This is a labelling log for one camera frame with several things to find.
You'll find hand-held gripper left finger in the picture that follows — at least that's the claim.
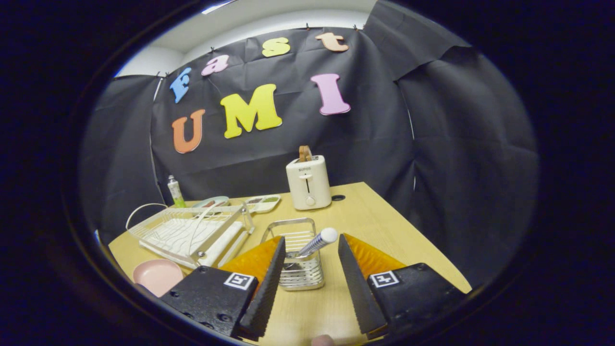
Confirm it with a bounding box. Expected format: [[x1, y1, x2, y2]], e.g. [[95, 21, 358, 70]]
[[159, 235, 287, 342]]

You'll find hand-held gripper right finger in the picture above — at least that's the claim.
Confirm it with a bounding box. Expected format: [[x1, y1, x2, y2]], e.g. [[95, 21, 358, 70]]
[[338, 233, 467, 339]]

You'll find metal wire basket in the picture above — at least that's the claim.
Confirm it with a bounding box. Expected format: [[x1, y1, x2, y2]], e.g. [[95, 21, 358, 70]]
[[261, 217, 325, 291]]

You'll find blue checked handle spoon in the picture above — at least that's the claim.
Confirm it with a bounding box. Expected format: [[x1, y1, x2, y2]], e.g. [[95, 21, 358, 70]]
[[286, 227, 339, 260]]

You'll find white wire dish rack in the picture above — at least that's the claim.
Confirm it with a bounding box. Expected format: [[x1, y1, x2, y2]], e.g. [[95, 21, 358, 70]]
[[126, 200, 255, 270]]

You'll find pink plate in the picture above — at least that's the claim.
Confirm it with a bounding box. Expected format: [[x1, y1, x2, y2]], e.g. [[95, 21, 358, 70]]
[[133, 259, 184, 297]]

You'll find pale green plate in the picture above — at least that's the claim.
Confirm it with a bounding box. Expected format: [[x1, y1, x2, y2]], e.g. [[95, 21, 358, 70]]
[[192, 196, 230, 209]]

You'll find white divided tray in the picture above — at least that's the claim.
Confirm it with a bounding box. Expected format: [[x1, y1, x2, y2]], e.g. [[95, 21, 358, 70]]
[[243, 194, 282, 214]]

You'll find cream white toaster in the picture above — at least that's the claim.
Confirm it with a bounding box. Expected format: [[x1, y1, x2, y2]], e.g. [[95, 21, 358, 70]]
[[286, 155, 332, 211]]

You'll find green liquid squeeze bottle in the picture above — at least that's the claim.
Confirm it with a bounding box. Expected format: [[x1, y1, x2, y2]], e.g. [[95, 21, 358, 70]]
[[167, 175, 186, 209]]

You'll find black backdrop cloth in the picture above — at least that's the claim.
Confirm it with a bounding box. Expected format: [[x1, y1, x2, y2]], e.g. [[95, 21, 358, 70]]
[[79, 0, 539, 289]]

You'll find ceiling light panel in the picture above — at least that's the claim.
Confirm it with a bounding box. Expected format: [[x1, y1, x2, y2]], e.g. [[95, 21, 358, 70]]
[[201, 0, 238, 15]]

